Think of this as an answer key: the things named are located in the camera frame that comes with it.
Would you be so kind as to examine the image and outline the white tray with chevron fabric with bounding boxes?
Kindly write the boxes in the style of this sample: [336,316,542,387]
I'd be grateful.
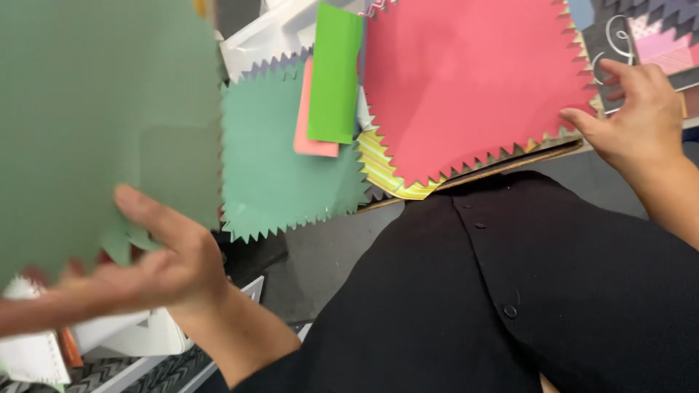
[0,275,313,393]

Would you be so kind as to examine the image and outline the light green fabric swatch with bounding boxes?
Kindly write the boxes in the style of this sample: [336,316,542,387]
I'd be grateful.
[0,0,226,291]

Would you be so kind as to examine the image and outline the white stitched fabric piece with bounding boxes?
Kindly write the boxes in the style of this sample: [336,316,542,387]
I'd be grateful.
[0,276,72,386]

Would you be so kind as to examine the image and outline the white folded fabric piece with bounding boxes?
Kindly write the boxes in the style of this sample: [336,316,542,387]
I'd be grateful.
[71,307,195,359]

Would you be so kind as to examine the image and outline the teal green fabric swatch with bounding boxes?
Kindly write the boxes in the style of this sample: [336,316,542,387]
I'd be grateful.
[220,57,372,244]

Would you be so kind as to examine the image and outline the bright green fabric strip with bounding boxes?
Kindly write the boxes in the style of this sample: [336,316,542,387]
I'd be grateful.
[306,0,366,146]

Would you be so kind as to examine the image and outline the person's right hand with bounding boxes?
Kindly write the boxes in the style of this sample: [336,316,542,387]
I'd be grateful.
[560,58,687,176]

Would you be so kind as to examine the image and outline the coral red fabric swatch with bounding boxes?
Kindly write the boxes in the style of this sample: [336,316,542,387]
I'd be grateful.
[362,0,602,188]

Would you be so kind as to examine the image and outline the salmon pink fabric strip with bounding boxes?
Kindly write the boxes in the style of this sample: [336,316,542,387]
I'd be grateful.
[293,57,340,158]

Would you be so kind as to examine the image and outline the yellow striped fabric swatch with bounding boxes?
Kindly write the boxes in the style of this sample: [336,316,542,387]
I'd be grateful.
[355,128,439,201]

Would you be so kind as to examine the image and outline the blue fabric swatch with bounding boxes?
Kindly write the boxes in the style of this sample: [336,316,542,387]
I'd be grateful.
[567,0,596,32]

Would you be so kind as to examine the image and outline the brown cardboard swatch board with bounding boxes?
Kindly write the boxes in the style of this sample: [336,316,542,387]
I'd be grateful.
[357,135,585,214]

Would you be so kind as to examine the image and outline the red white zigzag ribbon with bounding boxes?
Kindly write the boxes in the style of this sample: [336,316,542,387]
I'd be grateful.
[358,0,400,17]

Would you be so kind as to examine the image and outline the person's black buttoned garment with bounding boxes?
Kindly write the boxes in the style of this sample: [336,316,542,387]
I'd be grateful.
[196,170,699,393]

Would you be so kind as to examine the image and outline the person's left hand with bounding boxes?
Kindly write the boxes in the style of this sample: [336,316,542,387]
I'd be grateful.
[0,184,230,339]

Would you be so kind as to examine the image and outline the dark sample card, pink swatches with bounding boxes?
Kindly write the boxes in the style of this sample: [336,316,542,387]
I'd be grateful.
[579,0,699,116]

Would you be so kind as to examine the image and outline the orange fabric piece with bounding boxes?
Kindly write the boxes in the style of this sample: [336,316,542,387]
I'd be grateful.
[58,326,84,368]

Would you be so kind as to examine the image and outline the purple zigzag-edged fabric swatch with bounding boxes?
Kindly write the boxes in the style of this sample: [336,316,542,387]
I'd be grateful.
[239,46,315,81]

